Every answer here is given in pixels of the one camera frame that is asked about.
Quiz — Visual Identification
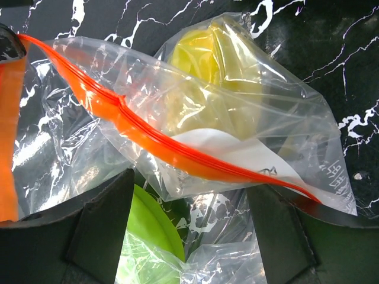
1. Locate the green fake starfruit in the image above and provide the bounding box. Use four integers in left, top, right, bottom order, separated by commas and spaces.
115, 183, 186, 284

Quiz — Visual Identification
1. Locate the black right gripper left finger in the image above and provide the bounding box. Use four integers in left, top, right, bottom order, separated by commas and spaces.
1, 169, 134, 283

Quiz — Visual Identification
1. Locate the clear orange-zip fruit bag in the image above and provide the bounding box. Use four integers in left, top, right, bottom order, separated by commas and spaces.
1, 13, 357, 283

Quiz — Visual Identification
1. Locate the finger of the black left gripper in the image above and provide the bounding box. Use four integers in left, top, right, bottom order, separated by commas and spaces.
0, 24, 27, 61

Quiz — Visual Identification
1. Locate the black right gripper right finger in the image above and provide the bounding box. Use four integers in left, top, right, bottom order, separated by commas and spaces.
246, 185, 378, 283

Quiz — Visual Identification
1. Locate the yellow fake starfruit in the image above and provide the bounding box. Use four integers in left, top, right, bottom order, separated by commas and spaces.
165, 16, 263, 140

